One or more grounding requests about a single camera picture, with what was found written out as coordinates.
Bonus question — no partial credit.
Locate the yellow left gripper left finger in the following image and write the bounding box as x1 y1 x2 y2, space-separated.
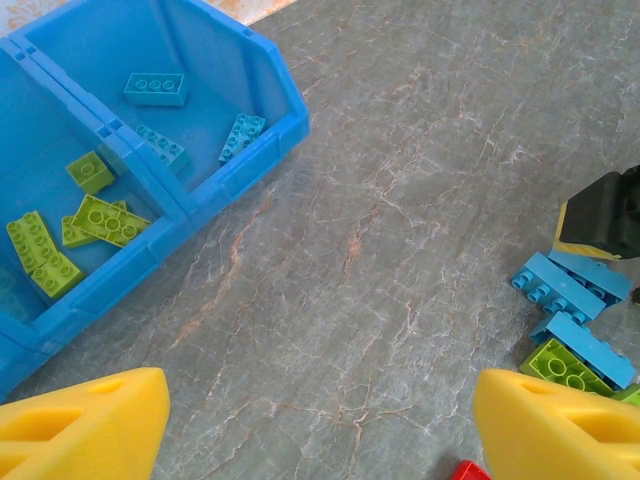
0 367 171 480

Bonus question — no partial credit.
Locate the small green lego brick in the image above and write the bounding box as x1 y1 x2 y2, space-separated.
65 151 115 195

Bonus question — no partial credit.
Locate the red lego brick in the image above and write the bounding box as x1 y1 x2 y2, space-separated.
448 459 494 480

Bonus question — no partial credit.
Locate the teal lego brick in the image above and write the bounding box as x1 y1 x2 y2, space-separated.
134 123 192 176
123 72 185 107
217 113 267 166

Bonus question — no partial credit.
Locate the blue lego brick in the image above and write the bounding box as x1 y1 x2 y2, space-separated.
510 251 607 325
547 248 634 307
529 310 639 391

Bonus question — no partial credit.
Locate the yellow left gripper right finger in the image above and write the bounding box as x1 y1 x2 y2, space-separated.
472 368 640 480

